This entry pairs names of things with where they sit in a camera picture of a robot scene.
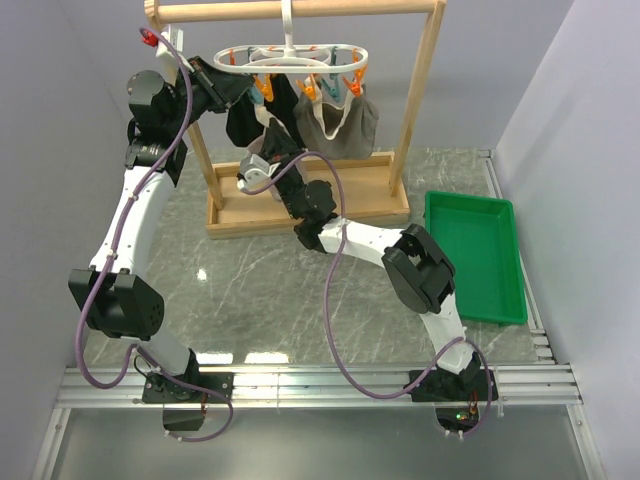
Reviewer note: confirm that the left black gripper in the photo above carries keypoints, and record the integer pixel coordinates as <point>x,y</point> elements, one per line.
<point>225,87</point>

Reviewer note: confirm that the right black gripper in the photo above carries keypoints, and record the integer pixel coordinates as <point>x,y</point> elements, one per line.
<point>278,147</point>

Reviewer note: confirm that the white plastic clip hanger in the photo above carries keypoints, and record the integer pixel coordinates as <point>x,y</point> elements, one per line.
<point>344,64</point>

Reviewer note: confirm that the pink beige underwear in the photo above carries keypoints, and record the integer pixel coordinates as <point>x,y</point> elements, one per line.
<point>264,118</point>

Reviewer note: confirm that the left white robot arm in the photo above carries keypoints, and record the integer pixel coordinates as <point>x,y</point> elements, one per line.
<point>112,293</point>

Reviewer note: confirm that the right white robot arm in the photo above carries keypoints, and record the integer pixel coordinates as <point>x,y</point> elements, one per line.
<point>421,275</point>

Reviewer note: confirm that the black underwear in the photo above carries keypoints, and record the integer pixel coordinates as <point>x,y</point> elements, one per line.
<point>242,124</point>

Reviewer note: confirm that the grey underwear white trim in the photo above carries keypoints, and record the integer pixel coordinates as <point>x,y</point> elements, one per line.
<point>338,132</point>

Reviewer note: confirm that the green plastic bin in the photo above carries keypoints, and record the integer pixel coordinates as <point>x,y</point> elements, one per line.
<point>479,236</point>

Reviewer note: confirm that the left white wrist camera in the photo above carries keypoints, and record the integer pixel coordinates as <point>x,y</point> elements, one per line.
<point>170,51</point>

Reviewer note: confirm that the wooden hanging rack frame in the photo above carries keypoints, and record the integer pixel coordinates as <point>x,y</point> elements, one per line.
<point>370,190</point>

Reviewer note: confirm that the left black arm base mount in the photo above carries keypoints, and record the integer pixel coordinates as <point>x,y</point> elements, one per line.
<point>213,388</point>

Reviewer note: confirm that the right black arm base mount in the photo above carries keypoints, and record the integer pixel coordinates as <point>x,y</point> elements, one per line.
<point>442,386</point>

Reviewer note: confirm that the aluminium rail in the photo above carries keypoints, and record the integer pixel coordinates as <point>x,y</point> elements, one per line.
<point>323,386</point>

